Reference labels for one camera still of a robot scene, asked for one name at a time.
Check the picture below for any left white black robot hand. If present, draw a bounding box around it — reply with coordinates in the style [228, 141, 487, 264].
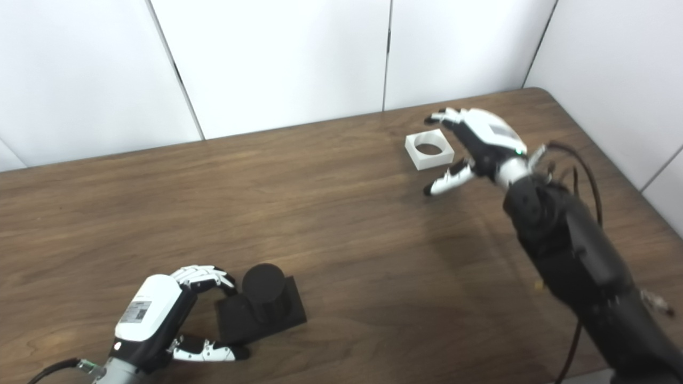
[109, 265, 251, 374]

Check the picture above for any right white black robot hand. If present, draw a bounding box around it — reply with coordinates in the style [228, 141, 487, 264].
[423, 108, 529, 197]

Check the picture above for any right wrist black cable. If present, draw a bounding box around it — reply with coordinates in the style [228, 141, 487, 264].
[531, 141, 605, 384]

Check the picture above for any white square piece with hole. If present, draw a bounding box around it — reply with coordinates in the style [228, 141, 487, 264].
[404, 129, 456, 171]

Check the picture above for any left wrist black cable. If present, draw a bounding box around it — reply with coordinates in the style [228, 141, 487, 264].
[26, 357, 107, 384]

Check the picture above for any black peg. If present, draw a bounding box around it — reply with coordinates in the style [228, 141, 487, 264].
[214, 263, 308, 345]

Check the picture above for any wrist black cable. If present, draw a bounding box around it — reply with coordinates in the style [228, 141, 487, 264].
[26, 357, 107, 384]
[531, 141, 605, 384]

